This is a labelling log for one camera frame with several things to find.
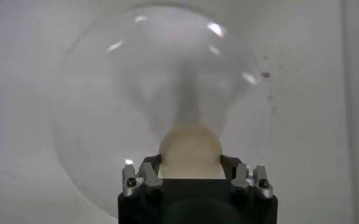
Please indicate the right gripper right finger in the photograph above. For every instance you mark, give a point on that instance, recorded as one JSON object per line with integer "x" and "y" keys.
{"x": 261, "y": 182}

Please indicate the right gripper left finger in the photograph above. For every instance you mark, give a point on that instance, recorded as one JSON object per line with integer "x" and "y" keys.
{"x": 133, "y": 182}

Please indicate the white steamed baozi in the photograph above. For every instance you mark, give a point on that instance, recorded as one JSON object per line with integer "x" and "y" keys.
{"x": 189, "y": 152}

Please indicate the white round plate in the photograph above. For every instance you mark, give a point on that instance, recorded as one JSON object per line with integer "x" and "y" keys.
{"x": 106, "y": 106}

